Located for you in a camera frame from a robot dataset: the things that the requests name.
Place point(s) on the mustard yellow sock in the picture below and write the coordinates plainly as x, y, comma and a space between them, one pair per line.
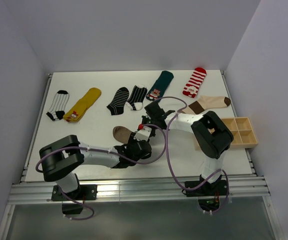
82, 105

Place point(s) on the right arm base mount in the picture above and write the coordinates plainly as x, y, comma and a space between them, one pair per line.
216, 193

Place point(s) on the wooden compartment tray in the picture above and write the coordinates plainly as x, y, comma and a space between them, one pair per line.
241, 128

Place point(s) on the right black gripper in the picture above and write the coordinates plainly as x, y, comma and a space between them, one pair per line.
145, 119

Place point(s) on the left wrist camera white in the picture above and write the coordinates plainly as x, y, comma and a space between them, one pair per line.
143, 133

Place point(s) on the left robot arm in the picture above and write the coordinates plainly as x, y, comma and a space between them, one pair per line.
59, 159

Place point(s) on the cream and brown sock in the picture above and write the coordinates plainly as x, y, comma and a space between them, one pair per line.
205, 103

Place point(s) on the black horizontal-striped ankle sock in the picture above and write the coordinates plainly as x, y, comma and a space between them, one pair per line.
116, 106

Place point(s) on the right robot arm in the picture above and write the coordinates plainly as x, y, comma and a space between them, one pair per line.
212, 135

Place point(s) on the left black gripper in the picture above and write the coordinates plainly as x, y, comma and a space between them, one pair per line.
131, 140

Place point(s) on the tan sock with maroon stripes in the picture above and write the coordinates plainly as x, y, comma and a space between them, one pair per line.
124, 135

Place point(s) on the dark green reindeer sock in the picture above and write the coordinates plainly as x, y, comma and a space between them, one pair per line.
160, 86

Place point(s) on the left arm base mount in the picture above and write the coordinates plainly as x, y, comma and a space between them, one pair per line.
85, 192

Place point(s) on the aluminium table frame rail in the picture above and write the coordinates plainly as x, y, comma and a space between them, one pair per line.
154, 189

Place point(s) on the white black vertical-striped sock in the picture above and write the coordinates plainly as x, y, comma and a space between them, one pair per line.
57, 108

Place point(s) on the red white striped santa sock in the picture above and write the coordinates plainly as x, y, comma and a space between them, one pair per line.
194, 83

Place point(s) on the black vertical-striped ankle sock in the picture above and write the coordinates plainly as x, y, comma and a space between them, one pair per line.
135, 101

